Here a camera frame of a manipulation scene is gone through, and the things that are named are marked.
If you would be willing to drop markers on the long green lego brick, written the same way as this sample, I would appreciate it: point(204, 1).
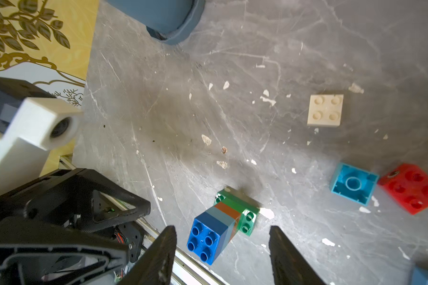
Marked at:
point(238, 201)

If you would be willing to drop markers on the light blue lego brick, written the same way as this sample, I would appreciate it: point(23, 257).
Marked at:
point(225, 219)

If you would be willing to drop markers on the dark blue lego brick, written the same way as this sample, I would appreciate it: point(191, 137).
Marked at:
point(207, 237)

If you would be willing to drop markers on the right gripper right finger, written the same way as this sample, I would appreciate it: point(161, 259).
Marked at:
point(288, 265)

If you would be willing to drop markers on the long blue lego brick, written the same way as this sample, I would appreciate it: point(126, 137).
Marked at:
point(419, 276)

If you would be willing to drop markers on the potted plant grey pot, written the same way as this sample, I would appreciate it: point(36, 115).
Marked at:
point(168, 21)

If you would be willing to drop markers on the white lego brick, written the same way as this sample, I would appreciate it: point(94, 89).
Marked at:
point(325, 110)

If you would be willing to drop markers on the red lego brick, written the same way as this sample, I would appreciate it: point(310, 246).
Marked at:
point(407, 185)

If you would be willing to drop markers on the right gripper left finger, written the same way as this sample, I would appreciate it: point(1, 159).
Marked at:
point(155, 266)

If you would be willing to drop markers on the aluminium rail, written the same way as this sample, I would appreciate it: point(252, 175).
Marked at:
point(185, 270)

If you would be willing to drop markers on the teal lego brick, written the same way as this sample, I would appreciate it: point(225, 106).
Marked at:
point(353, 183)

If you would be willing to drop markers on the brown lego brick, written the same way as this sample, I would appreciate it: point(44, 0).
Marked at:
point(229, 211)

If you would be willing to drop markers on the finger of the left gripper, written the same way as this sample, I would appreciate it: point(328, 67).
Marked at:
point(30, 249)
point(85, 195)

